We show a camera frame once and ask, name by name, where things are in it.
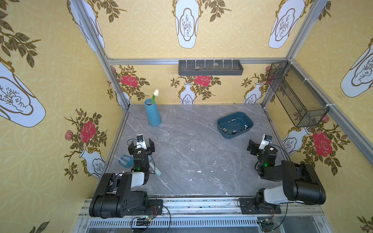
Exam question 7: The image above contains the teal plastic storage box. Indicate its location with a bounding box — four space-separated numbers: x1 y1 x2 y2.
217 112 254 139

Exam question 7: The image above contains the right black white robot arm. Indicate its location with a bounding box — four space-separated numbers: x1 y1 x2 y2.
238 140 326 215

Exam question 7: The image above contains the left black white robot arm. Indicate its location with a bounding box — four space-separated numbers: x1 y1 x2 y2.
89 134 163 218

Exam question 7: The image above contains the light blue toy fork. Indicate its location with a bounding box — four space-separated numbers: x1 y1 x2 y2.
119 155 134 168

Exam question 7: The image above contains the teal blue vase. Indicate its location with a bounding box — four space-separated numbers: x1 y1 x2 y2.
144 99 161 127

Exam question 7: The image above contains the white tulip flower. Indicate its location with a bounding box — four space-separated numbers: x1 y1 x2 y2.
151 89 159 104

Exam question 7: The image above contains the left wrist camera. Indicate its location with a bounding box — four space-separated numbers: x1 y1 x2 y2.
136 134 146 147

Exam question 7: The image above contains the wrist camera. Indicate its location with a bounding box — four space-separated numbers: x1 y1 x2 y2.
259 134 273 150
136 134 146 147

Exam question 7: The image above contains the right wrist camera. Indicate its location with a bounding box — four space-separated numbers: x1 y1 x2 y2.
259 134 273 150

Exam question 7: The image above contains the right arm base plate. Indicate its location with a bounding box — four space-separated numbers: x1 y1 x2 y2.
238 198 281 215

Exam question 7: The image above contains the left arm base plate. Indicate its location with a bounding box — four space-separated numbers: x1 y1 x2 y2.
134 199 163 216

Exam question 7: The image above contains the black wire mesh basket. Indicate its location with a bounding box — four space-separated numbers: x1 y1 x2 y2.
267 62 329 127

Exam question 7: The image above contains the aluminium front rail frame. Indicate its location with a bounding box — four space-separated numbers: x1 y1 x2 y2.
73 196 333 233

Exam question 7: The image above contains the grey wall shelf tray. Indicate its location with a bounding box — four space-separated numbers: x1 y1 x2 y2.
178 59 244 76

